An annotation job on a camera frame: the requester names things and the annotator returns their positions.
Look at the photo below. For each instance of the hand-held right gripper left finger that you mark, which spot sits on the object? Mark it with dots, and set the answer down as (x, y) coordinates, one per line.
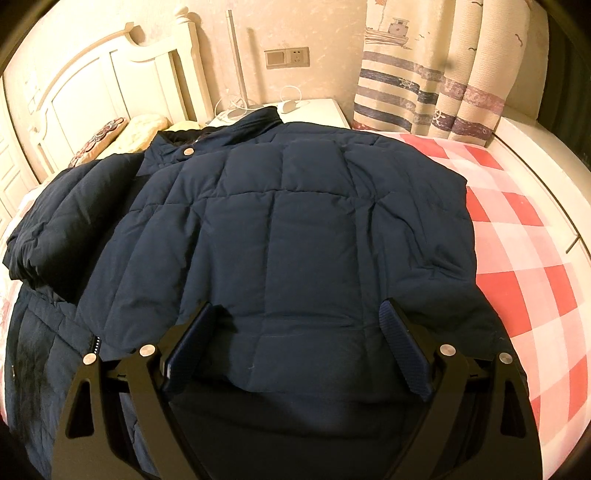
(184, 353)

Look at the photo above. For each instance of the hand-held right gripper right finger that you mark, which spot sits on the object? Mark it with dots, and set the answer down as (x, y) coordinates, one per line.
(407, 353)

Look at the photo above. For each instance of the navy quilted jacket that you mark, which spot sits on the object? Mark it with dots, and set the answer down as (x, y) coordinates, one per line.
(277, 230)

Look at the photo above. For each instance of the pink checkered bedsheet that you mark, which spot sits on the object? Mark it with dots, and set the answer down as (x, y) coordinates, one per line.
(521, 258)

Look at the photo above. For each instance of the cream wardrobe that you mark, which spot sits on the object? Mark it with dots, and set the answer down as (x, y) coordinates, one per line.
(9, 175)

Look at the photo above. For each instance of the white nightstand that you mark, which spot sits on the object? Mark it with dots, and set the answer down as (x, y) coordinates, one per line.
(318, 113)

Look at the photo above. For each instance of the white charger device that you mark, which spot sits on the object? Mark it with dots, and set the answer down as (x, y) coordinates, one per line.
(287, 107)

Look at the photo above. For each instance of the cream wooden headboard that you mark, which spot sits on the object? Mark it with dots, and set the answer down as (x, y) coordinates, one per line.
(92, 92)

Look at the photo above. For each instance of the striped boat print curtain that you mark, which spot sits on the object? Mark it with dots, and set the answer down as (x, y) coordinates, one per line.
(415, 69)

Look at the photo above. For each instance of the white pole lamp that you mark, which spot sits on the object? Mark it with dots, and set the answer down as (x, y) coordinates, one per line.
(235, 55)

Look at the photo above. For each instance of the wall switch and socket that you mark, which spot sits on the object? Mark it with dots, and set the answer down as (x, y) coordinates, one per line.
(286, 57)

